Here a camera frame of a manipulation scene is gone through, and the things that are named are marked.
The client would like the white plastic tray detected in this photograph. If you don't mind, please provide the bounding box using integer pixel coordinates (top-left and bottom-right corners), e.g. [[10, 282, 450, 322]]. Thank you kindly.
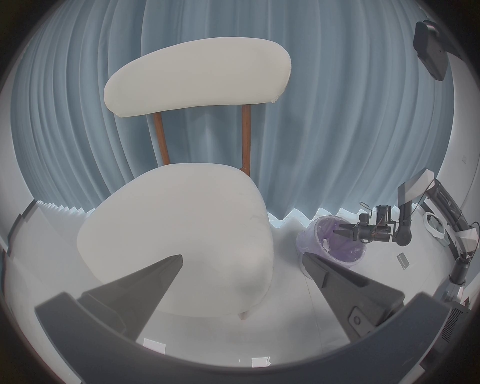
[[423, 212, 449, 239]]

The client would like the purple plastic bag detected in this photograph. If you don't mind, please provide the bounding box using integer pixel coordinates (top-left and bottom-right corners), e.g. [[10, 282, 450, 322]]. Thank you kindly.
[[296, 215, 366, 268]]

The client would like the white cushioned wooden chair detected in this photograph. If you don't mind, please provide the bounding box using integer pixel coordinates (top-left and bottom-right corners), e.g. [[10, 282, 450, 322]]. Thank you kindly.
[[77, 37, 292, 321]]

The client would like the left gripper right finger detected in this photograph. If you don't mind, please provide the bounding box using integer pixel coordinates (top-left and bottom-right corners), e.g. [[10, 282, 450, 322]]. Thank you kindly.
[[302, 252, 406, 342]]

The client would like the pale blue curtain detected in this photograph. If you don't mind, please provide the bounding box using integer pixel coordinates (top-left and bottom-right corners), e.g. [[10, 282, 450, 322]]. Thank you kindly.
[[11, 0, 456, 226]]

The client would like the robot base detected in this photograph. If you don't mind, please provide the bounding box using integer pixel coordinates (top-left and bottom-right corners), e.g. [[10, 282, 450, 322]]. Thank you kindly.
[[425, 283, 475, 372]]

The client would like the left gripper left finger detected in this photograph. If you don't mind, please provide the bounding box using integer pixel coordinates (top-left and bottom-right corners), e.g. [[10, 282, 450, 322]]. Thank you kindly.
[[77, 254, 184, 340]]

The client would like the white trash bin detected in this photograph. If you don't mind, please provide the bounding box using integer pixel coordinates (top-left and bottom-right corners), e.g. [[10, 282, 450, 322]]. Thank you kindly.
[[296, 217, 366, 268]]

